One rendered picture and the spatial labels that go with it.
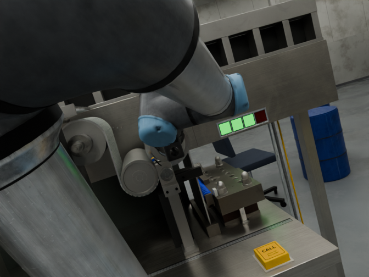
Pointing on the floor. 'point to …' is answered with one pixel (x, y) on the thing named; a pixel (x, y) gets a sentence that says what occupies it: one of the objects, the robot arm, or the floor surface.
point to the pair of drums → (326, 143)
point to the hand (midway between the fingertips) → (171, 152)
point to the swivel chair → (248, 162)
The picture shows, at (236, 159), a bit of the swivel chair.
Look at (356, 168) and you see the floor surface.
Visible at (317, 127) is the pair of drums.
